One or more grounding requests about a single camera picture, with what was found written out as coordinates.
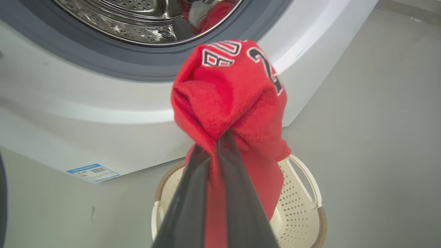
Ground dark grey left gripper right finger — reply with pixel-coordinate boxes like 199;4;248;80
216;130;279;248

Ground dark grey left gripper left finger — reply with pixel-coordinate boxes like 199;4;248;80
152;144;211;248

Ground red jersey with lettering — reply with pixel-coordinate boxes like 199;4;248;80
171;39;292;248

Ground cream perforated laundry basket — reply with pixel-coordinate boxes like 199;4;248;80
151;154;328;248

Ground white front-load washing machine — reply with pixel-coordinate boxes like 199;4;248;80
0;0;379;177

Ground dark washing machine door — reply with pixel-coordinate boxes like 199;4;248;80
0;153;8;248

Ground red and white clothes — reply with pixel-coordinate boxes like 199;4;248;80
178;0;239;35

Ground blue energy label sticker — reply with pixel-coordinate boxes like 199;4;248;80
66;164;120;183

